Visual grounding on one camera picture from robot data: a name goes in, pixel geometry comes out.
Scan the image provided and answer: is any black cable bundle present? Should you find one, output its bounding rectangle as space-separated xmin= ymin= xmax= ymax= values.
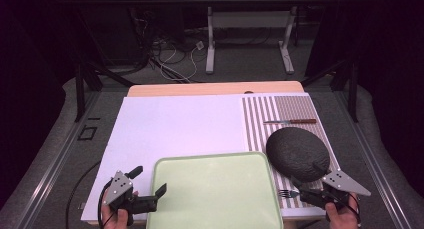
xmin=109 ymin=5 xmax=188 ymax=82

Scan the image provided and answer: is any desk with white legs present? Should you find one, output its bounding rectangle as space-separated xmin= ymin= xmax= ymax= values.
xmin=185 ymin=0 xmax=335 ymax=75

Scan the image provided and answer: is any wooden table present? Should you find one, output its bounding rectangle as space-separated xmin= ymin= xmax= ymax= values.
xmin=126 ymin=81 xmax=305 ymax=98

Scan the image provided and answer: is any white floor cable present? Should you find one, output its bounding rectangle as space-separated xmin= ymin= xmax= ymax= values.
xmin=159 ymin=42 xmax=205 ymax=84

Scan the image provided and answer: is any person's left hand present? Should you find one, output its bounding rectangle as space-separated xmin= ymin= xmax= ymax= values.
xmin=101 ymin=192 xmax=130 ymax=229

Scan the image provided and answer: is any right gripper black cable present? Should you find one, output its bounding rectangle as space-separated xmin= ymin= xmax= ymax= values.
xmin=333 ymin=191 xmax=363 ymax=227

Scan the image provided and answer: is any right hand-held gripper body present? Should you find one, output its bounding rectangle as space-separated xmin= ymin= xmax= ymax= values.
xmin=319 ymin=169 xmax=372 ymax=210

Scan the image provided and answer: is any black metal stand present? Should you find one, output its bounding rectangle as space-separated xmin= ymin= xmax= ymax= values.
xmin=300 ymin=58 xmax=360 ymax=123
xmin=73 ymin=62 xmax=136 ymax=123

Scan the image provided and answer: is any striped placemat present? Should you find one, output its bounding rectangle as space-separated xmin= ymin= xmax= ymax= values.
xmin=241 ymin=93 xmax=342 ymax=210

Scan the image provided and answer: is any black horizontal bar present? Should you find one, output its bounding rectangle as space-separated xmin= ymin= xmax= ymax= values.
xmin=54 ymin=0 xmax=338 ymax=5

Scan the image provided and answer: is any white board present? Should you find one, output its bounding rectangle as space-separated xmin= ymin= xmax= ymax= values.
xmin=80 ymin=92 xmax=334 ymax=222

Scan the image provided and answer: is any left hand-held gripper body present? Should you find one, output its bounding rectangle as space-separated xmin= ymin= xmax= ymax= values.
xmin=104 ymin=170 xmax=158 ymax=227

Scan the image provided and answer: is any wooden handled knife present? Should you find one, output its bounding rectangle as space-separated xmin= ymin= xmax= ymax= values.
xmin=263 ymin=118 xmax=317 ymax=125

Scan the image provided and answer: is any light green tray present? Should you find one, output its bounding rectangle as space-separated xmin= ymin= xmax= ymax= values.
xmin=145 ymin=151 xmax=284 ymax=229

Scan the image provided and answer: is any person's right hand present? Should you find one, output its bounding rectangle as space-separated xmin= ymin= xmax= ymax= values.
xmin=324 ymin=192 xmax=361 ymax=229

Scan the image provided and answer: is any wooden handled fork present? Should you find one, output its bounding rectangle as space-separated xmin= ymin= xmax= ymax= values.
xmin=278 ymin=188 xmax=301 ymax=199

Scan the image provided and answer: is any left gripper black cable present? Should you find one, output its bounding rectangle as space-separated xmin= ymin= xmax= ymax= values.
xmin=97 ymin=179 xmax=115 ymax=229

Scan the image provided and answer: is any black floor cable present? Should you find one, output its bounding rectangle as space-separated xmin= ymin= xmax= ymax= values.
xmin=65 ymin=160 xmax=102 ymax=229

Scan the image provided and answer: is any black textured plate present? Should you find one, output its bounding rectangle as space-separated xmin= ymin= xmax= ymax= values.
xmin=265 ymin=126 xmax=331 ymax=184

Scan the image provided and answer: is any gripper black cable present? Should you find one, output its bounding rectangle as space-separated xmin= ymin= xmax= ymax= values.
xmin=97 ymin=179 xmax=115 ymax=229
xmin=333 ymin=191 xmax=363 ymax=227

